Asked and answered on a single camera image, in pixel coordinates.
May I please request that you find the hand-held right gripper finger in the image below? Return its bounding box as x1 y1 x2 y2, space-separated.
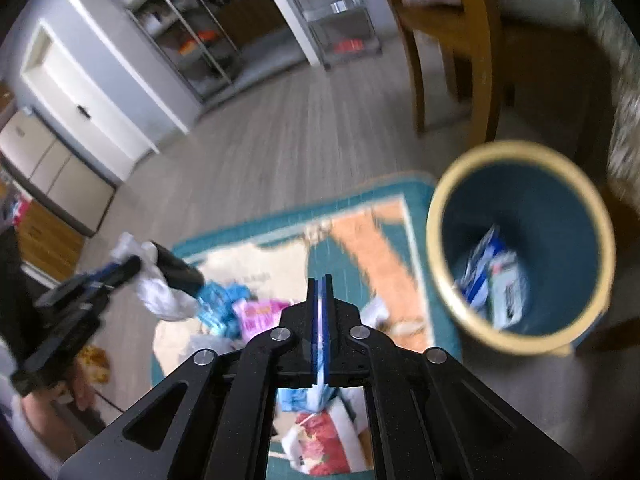
323 274 586 480
60 275 322 480

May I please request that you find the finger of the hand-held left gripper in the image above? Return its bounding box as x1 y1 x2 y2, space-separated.
85 255 143 293

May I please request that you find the white plastic bag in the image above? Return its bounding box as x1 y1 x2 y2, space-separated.
111 232 199 322

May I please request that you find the black paper cup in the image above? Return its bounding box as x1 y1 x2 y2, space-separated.
150 241 204 297

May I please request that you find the blue and white packet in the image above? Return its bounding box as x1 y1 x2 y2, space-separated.
456 224 502 307

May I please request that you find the white printed box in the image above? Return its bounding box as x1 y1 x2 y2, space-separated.
486 251 532 332

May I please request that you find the blue bin with yellow rim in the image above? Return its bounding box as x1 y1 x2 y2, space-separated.
426 141 616 357

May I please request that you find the person's left forearm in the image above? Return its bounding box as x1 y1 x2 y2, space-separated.
20 389 77 463

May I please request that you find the yellow orange packet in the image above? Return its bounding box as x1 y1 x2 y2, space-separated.
79 346 112 385

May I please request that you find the small white packet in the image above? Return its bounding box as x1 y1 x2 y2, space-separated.
359 299 390 327

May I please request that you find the pink packet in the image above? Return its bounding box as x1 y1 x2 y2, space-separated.
232 297 294 342

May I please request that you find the wooden cabinet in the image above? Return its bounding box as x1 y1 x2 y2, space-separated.
14 199 87 282

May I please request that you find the red and white packet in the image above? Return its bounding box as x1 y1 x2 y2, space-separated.
281 409 374 477

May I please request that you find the light blue packet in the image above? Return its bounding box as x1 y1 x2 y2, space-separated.
196 282 252 337

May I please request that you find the teal and cream printed rug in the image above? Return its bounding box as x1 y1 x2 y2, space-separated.
151 171 464 477

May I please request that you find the beige refrigerator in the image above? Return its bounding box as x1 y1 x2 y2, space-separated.
0 109 119 237

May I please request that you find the white door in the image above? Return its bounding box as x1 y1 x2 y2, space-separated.
20 24 162 184

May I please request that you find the metal shelf rack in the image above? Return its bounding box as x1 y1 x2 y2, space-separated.
121 0 247 104

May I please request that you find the wooden chair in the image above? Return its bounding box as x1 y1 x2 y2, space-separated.
369 0 528 147

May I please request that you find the speckled grey cloth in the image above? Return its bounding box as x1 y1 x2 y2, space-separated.
584 0 640 202

